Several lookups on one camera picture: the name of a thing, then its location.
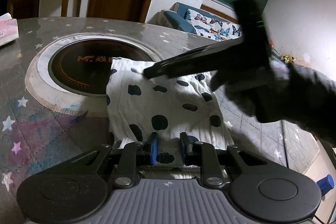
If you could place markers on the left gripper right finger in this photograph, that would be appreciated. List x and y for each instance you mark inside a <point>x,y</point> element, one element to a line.
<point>198,153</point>

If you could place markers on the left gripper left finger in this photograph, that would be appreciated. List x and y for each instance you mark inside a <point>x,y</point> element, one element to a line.
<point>131,157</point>

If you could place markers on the butterfly print pillow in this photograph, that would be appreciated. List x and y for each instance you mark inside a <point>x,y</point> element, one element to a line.
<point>219,30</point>

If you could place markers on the blue bottle cap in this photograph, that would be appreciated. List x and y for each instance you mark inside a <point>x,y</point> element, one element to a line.
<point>326,184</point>

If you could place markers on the pink white tissue pack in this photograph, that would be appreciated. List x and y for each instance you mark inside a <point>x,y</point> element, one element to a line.
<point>8,29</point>

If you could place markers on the blue sofa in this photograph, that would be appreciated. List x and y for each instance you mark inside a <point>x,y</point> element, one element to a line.
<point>175,17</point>

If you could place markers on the grey gloved right hand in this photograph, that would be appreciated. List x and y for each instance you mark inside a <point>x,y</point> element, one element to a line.
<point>288,92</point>

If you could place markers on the white navy polka-dot shorts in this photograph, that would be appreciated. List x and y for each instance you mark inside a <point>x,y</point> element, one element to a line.
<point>138,107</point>

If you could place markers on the round induction cooktop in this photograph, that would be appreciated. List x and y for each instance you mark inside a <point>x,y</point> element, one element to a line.
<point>70,74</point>

